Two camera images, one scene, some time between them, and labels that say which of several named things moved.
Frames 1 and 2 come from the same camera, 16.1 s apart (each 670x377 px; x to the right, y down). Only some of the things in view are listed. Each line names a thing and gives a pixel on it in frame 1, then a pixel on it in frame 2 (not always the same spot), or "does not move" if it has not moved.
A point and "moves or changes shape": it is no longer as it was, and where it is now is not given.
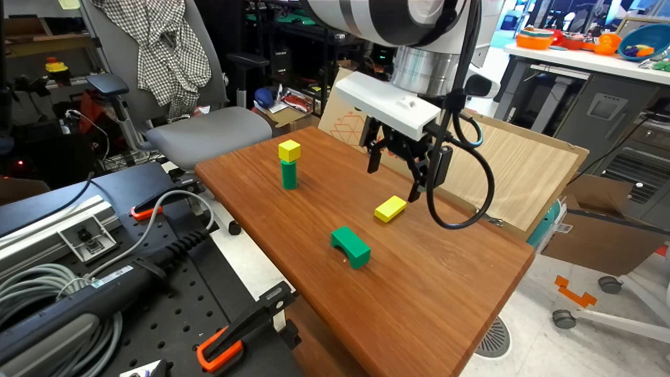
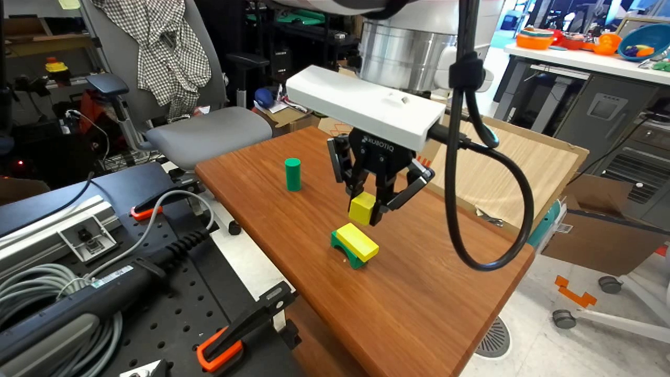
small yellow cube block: (289, 149) to (360, 208)
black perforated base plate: (167, 327) does not move
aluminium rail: (83, 233) does not move
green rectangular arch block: (349, 244) does not move
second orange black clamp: (146, 208) does not move
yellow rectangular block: (390, 211) moves or changes shape
